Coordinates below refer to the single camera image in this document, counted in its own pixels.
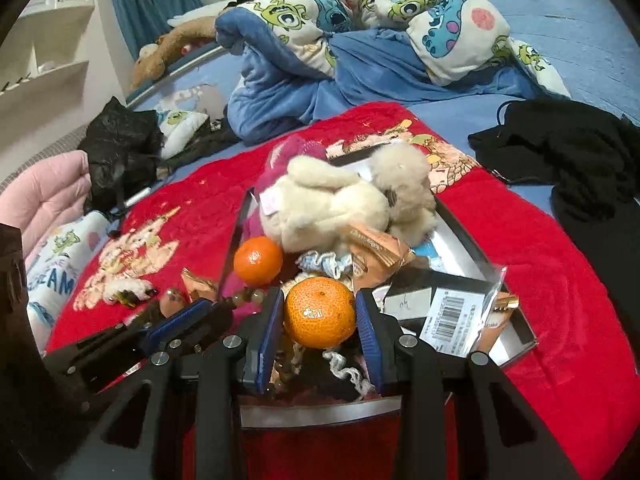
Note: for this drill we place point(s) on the black clothing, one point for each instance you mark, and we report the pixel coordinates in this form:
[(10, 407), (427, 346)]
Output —
[(565, 150)]

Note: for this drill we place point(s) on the white plush toy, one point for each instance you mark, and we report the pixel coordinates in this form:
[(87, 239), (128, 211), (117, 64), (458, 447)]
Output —
[(200, 10)]

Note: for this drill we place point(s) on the orange mandarin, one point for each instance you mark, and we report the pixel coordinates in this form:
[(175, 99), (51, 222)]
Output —
[(320, 315), (257, 260)]

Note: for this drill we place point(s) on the magenta plush bear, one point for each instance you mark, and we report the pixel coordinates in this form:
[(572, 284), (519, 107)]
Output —
[(300, 150)]

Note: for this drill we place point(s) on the white pen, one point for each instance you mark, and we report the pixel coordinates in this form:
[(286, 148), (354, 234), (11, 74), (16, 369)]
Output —
[(140, 195)]

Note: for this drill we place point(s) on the blue monster print blanket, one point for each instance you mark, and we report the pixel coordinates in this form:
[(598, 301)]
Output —
[(350, 25)]

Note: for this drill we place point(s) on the brown teddy bear plush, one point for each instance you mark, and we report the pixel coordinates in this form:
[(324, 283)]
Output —
[(170, 45)]

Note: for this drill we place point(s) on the clear plastic packet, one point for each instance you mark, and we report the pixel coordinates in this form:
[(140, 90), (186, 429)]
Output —
[(450, 315)]

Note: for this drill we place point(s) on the white wall shelf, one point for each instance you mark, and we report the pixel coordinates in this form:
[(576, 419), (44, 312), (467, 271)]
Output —
[(45, 75)]

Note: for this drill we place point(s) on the brown snack packet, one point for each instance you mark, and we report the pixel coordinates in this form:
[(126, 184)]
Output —
[(500, 310), (375, 255), (200, 285)]

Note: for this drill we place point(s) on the dark garment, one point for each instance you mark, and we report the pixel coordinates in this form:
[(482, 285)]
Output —
[(210, 137)]

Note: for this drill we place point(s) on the black plastic bag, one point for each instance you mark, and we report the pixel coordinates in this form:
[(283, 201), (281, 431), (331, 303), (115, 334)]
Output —
[(120, 150)]

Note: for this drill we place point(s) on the blue bed sheet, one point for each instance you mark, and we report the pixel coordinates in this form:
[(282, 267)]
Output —
[(575, 45)]

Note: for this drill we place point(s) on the brown round toy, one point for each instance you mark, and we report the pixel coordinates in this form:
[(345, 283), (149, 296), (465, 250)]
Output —
[(172, 300)]

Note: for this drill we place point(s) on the grey checked sheet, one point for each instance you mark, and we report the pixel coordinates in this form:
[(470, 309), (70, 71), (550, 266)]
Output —
[(50, 145)]

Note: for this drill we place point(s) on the white printed pillow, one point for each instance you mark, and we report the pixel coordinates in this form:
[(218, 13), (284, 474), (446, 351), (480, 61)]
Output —
[(55, 270)]

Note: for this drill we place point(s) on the blue white scrunchie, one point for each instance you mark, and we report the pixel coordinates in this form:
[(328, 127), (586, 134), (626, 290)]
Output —
[(320, 264)]

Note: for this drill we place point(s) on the red printed blanket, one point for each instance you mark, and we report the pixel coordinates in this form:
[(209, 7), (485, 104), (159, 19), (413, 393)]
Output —
[(550, 285)]

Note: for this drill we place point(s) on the small monster print pillow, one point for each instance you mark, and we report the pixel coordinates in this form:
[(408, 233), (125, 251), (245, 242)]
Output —
[(180, 125)]

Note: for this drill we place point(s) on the beige plush toy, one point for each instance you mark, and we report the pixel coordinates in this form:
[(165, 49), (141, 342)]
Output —
[(405, 185)]

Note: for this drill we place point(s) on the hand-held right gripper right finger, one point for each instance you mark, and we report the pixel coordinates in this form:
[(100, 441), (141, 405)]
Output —
[(367, 340)]

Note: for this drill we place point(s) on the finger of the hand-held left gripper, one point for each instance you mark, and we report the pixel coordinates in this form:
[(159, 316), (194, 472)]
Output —
[(170, 325), (210, 322)]

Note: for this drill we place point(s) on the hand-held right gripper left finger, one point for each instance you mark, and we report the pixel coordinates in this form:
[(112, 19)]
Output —
[(270, 335)]

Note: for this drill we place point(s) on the cream plush toy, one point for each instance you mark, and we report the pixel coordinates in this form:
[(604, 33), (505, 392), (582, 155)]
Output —
[(320, 205)]

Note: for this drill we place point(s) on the blue curtain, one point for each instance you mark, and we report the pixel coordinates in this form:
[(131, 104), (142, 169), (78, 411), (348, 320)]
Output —
[(145, 0)]

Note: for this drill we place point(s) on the pink quilt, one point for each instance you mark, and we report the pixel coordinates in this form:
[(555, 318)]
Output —
[(45, 190)]

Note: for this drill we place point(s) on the black cardboard box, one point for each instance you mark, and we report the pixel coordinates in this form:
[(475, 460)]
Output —
[(460, 255)]

